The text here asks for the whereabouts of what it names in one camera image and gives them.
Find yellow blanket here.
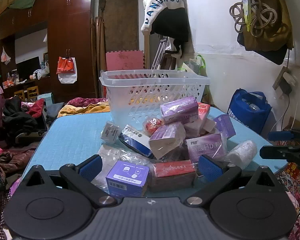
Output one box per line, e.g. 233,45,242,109
58,102,111,118

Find coiled beige rope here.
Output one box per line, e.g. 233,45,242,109
229,0,281,37

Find small white hanging bag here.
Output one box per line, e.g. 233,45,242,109
1,47,12,66

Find hanging brown dark bags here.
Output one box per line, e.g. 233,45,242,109
237,0,295,66

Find red brown box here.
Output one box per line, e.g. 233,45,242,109
152,160,197,191

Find purple white box in plastic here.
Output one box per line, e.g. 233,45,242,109
148,122,186,160

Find violet box with barcode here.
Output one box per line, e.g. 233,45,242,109
105,160,150,197

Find small purple box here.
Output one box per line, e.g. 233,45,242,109
213,114,236,139

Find yellow wooden chairs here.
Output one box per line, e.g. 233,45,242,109
13,86,38,102

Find purple box with white print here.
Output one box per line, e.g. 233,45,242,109
184,133,227,163

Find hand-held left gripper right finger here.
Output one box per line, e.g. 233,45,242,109
184,154,279,208

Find metal crutches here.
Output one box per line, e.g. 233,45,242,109
150,37,171,70

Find pink red tissue packet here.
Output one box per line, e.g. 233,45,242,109
197,102,211,128

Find dark clothes pile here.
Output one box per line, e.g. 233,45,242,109
0,95,48,148

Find brown wooden board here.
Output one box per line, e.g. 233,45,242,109
98,0,140,55

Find orange white plastic bag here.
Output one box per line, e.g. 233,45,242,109
56,56,78,84

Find white bandage roll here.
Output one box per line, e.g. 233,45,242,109
226,140,258,170

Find blue shopping bag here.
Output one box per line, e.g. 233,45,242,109
227,88,273,135

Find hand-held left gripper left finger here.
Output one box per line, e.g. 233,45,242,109
21,154,118,208

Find large purple box in plastic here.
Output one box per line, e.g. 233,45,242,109
160,96,199,125

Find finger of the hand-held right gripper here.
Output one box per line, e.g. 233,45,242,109
259,143,300,169
267,128,300,143

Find white plastic basket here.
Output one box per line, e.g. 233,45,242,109
99,69,211,130

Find wall power strip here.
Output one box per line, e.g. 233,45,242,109
272,66,298,97

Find black monitor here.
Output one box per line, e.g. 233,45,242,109
16,56,42,81

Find white black hoodie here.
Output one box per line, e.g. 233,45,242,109
141,0,191,55

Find pink foam mat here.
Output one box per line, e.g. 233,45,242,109
105,50,144,72

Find clear plastic bag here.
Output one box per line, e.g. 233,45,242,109
97,144,154,188

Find brown wooden wardrobe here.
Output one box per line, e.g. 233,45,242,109
0,0,98,103

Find white grey medicine box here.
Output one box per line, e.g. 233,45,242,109
101,121,122,145

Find blue white box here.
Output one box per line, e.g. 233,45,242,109
118,124,155,159

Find green white shopping bag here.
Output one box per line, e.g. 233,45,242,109
180,54,208,77

